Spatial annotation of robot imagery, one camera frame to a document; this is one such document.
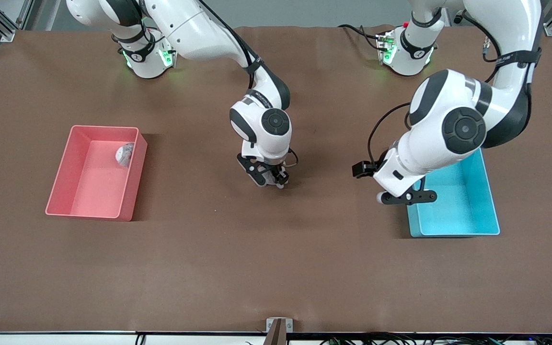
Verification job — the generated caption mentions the pink plastic box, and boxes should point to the pink plastic box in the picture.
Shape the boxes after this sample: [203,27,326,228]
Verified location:
[45,125,148,222]

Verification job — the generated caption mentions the black base cable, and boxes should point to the black base cable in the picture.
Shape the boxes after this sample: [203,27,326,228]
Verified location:
[338,24,383,51]

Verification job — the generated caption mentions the brown table cover sheet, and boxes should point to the brown table cover sheet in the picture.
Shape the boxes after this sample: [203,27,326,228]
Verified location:
[0,25,552,334]

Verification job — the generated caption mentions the blue plastic box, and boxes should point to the blue plastic box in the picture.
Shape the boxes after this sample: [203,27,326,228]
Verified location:
[407,149,501,238]

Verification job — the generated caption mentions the brown slanted pole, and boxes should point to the brown slanted pole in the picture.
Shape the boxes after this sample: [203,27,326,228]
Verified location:
[263,319,288,345]

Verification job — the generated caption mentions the tangled black cables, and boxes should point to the tangled black cables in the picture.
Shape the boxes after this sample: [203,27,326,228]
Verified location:
[319,333,552,345]

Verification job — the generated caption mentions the grey metal bracket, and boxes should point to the grey metal bracket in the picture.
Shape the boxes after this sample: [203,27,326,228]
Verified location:
[266,318,293,333]

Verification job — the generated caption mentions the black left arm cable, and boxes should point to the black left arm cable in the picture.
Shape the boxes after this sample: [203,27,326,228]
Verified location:
[368,14,502,166]

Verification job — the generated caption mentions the grey plush toy white face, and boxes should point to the grey plush toy white face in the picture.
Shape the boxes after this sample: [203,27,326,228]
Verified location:
[115,142,135,167]

